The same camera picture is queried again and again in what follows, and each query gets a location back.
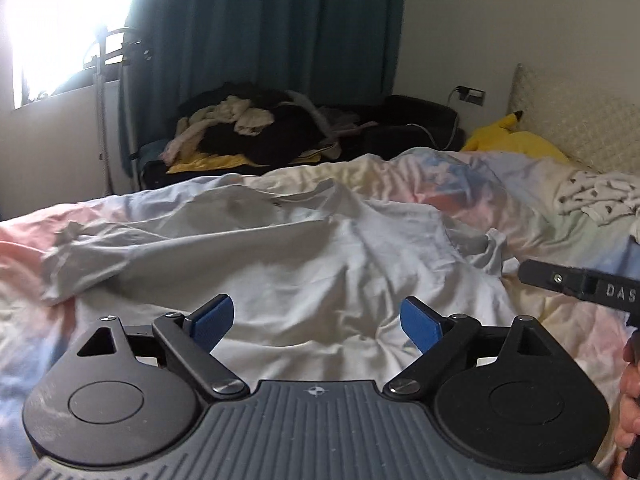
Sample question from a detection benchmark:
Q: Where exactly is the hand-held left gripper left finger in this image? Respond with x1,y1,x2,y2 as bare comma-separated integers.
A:
75,295,251,402

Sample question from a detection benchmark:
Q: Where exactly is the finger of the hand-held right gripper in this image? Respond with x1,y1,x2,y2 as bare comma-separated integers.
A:
518,258,599,304

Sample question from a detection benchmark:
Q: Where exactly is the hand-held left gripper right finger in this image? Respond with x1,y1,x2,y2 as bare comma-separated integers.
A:
383,296,557,402

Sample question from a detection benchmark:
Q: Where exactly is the white shirt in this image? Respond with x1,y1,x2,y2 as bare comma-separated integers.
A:
40,172,522,361

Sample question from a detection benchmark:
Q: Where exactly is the person's right hand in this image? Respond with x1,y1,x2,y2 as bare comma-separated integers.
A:
614,355,640,463

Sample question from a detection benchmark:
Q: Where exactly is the white spotted garment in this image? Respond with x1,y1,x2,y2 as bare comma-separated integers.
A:
557,170,640,226

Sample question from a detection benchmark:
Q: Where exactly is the yellow plush toy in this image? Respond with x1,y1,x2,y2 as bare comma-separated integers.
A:
460,109,574,166

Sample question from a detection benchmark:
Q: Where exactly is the yellow cloth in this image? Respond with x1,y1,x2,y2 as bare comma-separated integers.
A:
166,152,323,175

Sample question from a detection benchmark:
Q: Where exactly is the beige patterned headboard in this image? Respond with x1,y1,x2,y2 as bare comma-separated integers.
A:
507,63,640,182

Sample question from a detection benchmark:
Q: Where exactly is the pastel bed cover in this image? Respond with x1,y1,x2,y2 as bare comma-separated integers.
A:
0,147,640,480

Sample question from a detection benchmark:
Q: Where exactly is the black crumpled garment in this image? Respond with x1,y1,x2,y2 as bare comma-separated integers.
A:
179,82,342,167

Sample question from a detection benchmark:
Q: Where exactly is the cream crumpled garment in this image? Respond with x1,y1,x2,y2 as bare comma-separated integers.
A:
160,95,277,163

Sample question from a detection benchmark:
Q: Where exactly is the black sofa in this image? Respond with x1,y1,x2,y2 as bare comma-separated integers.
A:
137,93,467,192

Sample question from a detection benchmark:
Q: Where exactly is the teal curtain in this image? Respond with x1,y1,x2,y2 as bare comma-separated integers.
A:
119,0,408,192

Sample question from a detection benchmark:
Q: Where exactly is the window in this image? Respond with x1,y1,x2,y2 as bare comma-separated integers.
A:
0,0,147,109

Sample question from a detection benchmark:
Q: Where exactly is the white charger cable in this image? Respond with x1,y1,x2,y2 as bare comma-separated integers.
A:
404,87,466,150

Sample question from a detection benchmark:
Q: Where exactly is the wall socket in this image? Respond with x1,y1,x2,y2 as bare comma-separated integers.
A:
456,85,487,106

